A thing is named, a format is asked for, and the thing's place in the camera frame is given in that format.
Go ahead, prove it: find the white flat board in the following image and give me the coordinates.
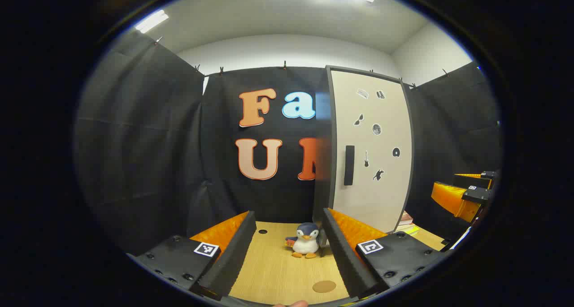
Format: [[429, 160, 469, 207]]
[[448, 226, 472, 250]]

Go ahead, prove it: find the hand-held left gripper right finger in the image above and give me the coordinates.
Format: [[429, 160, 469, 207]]
[[322, 208, 454, 299]]

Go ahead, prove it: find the grey cabinet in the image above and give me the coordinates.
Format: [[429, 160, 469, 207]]
[[314, 65, 415, 233]]

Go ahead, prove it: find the black door handle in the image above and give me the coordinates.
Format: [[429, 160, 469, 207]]
[[344, 145, 355, 186]]

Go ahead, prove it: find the black backdrop cloth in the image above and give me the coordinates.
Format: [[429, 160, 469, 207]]
[[74, 29, 503, 256]]

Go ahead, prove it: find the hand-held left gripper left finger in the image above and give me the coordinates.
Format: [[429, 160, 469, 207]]
[[127, 211, 257, 301]]

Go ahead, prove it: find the penguin plush toy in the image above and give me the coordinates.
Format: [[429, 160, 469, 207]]
[[285, 222, 322, 259]]

